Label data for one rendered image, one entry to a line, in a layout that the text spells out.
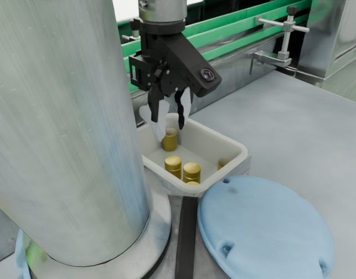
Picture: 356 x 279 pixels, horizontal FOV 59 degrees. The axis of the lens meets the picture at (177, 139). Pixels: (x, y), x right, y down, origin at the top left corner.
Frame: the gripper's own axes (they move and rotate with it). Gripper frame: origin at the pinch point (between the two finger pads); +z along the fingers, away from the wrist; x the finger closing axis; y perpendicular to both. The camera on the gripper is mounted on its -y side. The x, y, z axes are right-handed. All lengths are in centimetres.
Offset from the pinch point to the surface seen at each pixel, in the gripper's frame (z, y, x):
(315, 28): -3, 6, -75
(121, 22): -10.9, 33.9, -15.7
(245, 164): 6.5, -11.5, -8.4
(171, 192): 7.2, -6.0, 6.7
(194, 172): 6.6, -5.8, 0.3
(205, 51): -3.3, 17.8, -30.7
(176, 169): 7.7, -1.8, 0.9
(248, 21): -8, 17, -50
